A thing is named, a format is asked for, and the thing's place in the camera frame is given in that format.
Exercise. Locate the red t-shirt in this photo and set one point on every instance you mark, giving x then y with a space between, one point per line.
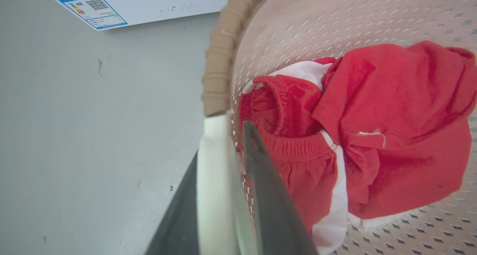
406 128

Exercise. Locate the red shorts with white stripe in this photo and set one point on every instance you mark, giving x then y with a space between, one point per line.
298 150

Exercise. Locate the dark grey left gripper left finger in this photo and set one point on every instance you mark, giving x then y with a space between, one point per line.
179 225

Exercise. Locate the white washing machine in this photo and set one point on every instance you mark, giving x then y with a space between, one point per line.
156 1

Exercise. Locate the white perforated plastic laundry basket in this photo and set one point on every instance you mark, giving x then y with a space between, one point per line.
335 20

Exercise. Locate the blue energy label sticker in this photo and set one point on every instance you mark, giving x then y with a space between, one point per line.
90 9

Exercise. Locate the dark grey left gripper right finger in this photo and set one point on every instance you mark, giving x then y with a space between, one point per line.
274 214

